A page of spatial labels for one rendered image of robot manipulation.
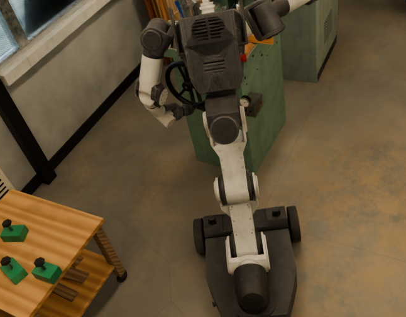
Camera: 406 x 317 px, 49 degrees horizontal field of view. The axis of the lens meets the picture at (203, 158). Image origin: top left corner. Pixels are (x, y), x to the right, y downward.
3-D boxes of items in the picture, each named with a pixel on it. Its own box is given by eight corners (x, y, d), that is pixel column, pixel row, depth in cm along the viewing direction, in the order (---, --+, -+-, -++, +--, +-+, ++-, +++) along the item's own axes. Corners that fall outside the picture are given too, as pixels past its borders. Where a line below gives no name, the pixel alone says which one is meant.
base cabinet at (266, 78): (196, 161, 314) (173, 77, 266) (231, 111, 348) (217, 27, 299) (254, 176, 294) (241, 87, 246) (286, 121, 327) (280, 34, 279)
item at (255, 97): (242, 115, 255) (240, 104, 250) (251, 102, 263) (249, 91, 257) (255, 117, 252) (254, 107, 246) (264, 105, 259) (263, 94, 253)
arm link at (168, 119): (176, 127, 229) (163, 131, 220) (161, 114, 232) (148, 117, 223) (186, 110, 224) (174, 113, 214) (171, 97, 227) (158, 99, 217)
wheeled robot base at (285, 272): (313, 327, 213) (312, 292, 191) (206, 338, 219) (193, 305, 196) (291, 221, 260) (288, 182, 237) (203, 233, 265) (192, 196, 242)
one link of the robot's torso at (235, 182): (258, 205, 202) (244, 112, 180) (220, 211, 204) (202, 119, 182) (256, 187, 216) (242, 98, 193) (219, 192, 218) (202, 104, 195)
